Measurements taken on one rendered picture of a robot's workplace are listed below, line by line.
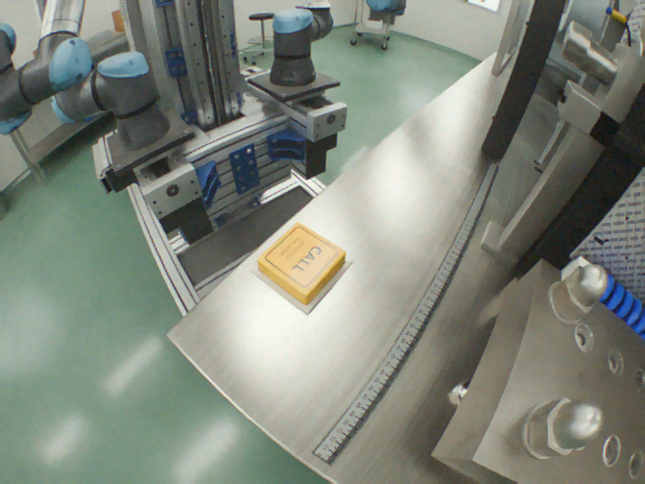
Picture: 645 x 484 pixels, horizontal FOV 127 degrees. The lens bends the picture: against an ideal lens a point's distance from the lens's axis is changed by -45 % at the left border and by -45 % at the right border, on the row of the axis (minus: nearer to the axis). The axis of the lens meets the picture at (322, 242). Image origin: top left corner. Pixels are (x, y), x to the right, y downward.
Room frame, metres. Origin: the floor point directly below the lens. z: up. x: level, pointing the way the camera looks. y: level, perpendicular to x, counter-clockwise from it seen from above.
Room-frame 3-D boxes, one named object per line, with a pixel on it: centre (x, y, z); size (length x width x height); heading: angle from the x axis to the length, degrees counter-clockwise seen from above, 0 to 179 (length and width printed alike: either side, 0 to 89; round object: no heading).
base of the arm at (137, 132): (0.59, 0.49, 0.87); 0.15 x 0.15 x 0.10
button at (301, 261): (0.17, 0.02, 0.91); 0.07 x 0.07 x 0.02; 56
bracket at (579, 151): (0.22, -0.25, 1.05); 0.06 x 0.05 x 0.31; 56
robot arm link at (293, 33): (0.93, 0.13, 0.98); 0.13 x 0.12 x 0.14; 159
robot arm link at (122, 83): (0.59, 0.50, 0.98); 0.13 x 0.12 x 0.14; 107
